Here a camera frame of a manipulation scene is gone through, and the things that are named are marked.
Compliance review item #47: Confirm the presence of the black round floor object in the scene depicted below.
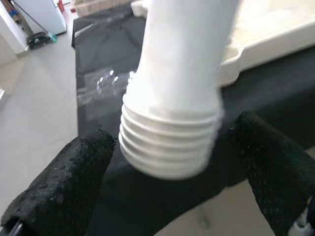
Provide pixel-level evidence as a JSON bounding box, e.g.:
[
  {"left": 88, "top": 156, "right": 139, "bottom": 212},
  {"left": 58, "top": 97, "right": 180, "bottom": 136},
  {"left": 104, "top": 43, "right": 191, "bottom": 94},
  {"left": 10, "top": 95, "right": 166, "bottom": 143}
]
[{"left": 26, "top": 33, "right": 50, "bottom": 49}]

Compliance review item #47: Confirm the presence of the white plastic table leg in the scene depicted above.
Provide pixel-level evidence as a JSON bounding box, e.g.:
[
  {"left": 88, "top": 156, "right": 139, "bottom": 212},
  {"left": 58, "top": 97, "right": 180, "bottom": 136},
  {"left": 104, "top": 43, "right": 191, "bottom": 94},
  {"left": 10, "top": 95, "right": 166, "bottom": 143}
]
[{"left": 118, "top": 0, "right": 241, "bottom": 180}]

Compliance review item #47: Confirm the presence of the patterned beige cloth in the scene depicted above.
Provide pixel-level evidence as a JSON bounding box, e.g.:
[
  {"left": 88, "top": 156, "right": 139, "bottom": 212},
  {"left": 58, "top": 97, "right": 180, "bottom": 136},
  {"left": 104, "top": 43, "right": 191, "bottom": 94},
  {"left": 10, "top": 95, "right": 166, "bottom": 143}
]
[{"left": 73, "top": 0, "right": 135, "bottom": 17}]

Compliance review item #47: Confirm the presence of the clear plastic film scrap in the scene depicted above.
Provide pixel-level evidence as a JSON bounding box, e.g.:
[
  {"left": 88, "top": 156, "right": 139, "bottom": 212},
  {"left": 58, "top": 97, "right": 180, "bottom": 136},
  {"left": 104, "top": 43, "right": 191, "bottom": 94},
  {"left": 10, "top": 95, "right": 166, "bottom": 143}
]
[{"left": 73, "top": 22, "right": 95, "bottom": 40}]

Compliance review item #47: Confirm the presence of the crumpled clear plastic film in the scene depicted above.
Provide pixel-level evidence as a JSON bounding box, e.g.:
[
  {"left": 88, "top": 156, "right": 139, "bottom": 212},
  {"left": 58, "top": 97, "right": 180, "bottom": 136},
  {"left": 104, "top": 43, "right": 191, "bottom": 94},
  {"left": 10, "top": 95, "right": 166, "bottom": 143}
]
[{"left": 76, "top": 68, "right": 130, "bottom": 118}]

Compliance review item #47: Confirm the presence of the black tablecloth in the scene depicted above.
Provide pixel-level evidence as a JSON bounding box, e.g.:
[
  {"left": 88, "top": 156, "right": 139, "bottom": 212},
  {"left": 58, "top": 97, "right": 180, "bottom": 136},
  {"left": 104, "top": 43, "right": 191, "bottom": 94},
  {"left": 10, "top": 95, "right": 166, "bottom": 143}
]
[{"left": 71, "top": 13, "right": 315, "bottom": 236}]

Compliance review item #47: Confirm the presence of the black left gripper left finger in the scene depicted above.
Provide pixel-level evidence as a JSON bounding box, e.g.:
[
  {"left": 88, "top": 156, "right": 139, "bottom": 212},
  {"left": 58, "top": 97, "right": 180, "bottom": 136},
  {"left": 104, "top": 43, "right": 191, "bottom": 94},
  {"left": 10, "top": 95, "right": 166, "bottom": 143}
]
[{"left": 0, "top": 127, "right": 118, "bottom": 236}]

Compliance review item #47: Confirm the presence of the broom with green head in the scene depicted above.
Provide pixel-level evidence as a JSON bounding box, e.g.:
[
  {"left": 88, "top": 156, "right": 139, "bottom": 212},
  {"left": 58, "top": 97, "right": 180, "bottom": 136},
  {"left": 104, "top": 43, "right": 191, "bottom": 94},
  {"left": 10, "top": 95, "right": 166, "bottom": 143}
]
[{"left": 17, "top": 0, "right": 58, "bottom": 44}]

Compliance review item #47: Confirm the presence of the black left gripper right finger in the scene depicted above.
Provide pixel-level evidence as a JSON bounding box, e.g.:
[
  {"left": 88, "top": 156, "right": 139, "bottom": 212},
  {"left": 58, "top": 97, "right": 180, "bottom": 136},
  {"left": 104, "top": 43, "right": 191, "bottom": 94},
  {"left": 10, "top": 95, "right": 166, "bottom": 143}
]
[{"left": 228, "top": 110, "right": 315, "bottom": 236}]

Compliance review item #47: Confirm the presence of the white fridge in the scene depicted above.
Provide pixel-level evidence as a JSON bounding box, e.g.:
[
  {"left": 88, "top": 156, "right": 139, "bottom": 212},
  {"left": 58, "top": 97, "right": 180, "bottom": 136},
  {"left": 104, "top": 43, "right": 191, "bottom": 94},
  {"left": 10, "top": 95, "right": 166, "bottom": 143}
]
[{"left": 14, "top": 0, "right": 67, "bottom": 35}]

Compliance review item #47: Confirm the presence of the white plastic children table top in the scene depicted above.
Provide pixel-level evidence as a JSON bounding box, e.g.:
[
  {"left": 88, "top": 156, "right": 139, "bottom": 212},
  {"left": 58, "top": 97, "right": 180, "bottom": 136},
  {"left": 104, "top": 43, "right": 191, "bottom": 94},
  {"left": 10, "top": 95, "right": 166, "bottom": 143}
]
[{"left": 131, "top": 0, "right": 315, "bottom": 87}]

